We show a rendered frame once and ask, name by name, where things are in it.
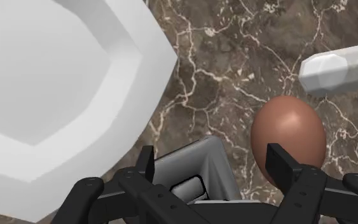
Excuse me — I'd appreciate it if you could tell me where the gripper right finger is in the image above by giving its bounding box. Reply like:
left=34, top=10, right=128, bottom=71
left=265, top=143, right=358, bottom=224

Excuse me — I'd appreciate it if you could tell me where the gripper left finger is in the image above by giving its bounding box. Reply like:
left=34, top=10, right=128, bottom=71
left=50, top=144, right=210, bottom=224

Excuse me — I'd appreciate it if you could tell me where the brown egg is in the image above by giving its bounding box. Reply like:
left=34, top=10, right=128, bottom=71
left=250, top=95, right=327, bottom=188

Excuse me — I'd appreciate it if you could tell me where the white faceted cylinder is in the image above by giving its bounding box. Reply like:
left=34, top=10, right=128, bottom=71
left=298, top=41, right=358, bottom=97

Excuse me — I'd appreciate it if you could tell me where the white bowl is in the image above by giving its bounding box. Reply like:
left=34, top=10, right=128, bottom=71
left=0, top=0, right=179, bottom=223

